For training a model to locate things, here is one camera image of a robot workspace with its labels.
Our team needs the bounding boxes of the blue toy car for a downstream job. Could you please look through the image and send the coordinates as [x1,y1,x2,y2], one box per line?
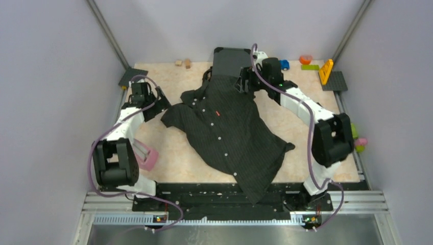
[279,60,290,71]

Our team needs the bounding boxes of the dark grey baseplate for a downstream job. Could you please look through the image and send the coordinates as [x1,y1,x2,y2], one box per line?
[118,67,148,89]
[322,71,348,92]

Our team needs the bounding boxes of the right dark grey baseplate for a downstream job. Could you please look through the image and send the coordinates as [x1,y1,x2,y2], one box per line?
[322,71,348,92]

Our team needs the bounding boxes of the pink stapler box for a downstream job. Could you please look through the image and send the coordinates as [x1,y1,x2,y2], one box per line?
[132,139,159,171]

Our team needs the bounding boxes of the orange bowl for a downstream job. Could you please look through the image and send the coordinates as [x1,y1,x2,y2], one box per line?
[299,55,312,65]

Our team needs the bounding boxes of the dark grey case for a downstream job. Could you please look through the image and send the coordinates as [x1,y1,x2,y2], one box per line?
[212,47,251,77]

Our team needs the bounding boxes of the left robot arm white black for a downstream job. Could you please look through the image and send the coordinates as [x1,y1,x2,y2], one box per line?
[91,75,171,211]

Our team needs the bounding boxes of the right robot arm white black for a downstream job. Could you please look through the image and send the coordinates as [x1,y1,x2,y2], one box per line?
[235,44,354,210]

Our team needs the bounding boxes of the green pink toy bricks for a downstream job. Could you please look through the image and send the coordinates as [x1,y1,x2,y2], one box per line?
[351,123,368,153]

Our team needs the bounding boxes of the left dark grey baseplate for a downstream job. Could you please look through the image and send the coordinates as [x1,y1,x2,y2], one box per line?
[118,67,148,89]

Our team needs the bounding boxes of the wooden block right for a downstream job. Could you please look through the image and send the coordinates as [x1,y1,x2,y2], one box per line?
[184,59,191,69]

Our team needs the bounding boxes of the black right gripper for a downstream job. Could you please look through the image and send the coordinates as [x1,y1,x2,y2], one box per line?
[234,66,271,93]

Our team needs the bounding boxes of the orange toy ladder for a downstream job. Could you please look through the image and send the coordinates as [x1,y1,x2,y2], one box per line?
[318,59,334,85]

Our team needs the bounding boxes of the green flat brick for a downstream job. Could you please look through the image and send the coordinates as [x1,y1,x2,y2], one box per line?
[301,64,320,70]

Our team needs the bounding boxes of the black pinstriped button shirt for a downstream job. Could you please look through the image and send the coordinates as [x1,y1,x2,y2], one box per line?
[161,75,295,204]

